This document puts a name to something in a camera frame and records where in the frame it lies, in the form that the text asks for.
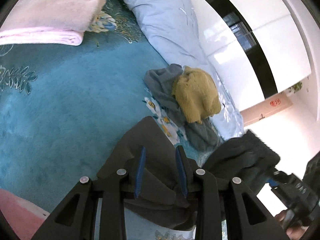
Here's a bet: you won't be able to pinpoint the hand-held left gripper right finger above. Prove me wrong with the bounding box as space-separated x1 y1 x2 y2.
175 145 289 240

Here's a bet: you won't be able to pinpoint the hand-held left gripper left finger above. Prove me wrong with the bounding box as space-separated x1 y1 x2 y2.
31 145 147 240

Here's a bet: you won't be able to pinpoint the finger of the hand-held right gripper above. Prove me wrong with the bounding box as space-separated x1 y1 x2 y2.
266 170 288 190

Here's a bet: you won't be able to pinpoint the dark grey pants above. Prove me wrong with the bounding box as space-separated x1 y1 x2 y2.
96 116 280 232

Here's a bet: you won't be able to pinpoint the person's right hand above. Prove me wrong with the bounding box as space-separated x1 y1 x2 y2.
274 209 310 240

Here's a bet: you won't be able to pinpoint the beige door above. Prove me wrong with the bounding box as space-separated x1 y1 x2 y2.
240 94 295 128

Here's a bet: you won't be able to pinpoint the yellow knit sweater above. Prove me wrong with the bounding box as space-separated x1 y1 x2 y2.
172 66 222 124

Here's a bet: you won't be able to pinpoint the blue-grey garment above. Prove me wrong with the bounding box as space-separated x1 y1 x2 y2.
144 64 222 150

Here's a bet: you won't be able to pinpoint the teal floral bed blanket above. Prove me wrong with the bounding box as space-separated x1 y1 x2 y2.
0 0 225 240

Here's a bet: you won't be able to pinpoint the pink bed sheet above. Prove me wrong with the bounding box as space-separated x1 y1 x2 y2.
0 187 50 240

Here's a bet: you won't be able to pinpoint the glossy white wardrobe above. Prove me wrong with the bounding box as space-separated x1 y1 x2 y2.
182 0 313 112

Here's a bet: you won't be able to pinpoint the light blue floral duvet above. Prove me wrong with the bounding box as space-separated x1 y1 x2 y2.
116 0 244 140

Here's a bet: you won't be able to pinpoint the folded pink towel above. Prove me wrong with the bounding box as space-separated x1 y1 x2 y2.
0 0 107 46

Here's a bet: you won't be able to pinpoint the green floral wall sticker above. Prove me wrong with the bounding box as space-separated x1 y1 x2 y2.
287 81 303 94

